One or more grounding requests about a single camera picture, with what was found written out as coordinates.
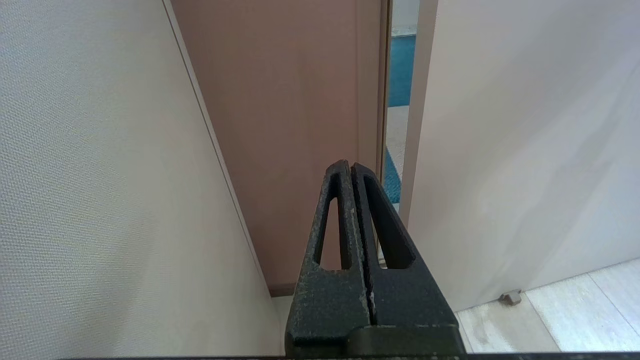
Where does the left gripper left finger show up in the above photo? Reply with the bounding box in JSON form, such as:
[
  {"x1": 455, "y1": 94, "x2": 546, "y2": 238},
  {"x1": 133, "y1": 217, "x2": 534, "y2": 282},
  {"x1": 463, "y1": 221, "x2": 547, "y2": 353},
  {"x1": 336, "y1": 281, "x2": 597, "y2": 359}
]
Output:
[{"x1": 285, "y1": 160, "x2": 374, "y2": 357}]

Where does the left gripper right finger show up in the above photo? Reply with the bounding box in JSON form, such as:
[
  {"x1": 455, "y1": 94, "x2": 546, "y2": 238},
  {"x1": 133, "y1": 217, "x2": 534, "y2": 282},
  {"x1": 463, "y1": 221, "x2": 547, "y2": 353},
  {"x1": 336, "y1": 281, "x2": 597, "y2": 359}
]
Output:
[{"x1": 345, "y1": 162, "x2": 467, "y2": 357}]

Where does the white door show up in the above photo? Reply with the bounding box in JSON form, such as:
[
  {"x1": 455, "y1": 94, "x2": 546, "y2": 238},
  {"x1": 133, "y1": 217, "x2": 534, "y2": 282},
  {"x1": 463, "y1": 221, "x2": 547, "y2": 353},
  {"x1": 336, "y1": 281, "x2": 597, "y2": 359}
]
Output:
[{"x1": 399, "y1": 0, "x2": 640, "y2": 313}]

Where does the brown door jamb panel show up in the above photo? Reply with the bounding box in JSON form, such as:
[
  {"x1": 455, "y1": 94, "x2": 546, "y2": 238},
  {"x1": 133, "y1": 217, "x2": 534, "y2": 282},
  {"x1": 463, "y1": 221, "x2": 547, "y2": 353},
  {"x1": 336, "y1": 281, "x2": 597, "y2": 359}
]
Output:
[{"x1": 169, "y1": 0, "x2": 394, "y2": 299}]

